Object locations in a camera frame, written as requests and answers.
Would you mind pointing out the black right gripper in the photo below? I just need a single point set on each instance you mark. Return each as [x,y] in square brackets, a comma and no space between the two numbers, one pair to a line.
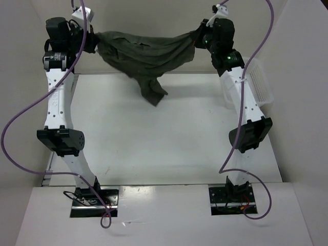
[203,28]

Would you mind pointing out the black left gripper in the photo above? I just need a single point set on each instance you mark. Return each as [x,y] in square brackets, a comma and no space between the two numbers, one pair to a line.
[93,40]

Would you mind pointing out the dark green shorts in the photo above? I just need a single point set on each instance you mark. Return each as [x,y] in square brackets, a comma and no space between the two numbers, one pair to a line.
[145,59]

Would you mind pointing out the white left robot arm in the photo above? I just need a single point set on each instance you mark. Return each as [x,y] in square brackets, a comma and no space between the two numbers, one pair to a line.
[59,134]

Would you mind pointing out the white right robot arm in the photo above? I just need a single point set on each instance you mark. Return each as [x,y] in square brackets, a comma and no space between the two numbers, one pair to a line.
[253,126]

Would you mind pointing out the white plastic basket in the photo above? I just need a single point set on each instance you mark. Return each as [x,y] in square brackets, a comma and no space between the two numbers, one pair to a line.
[258,83]

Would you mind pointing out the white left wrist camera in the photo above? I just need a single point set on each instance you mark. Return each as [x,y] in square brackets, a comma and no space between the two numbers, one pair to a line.
[78,15]

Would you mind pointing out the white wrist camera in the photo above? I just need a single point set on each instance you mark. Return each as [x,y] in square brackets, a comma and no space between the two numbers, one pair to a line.
[220,11]
[78,15]

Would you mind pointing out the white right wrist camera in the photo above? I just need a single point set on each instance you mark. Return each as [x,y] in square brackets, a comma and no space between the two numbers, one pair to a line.
[220,11]

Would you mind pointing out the aluminium table edge rail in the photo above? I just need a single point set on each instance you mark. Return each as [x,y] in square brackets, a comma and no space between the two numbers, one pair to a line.
[48,172]

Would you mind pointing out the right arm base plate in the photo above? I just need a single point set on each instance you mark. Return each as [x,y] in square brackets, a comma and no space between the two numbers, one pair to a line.
[223,203]

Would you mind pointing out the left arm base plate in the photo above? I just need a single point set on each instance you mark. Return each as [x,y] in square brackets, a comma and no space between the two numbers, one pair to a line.
[91,207]

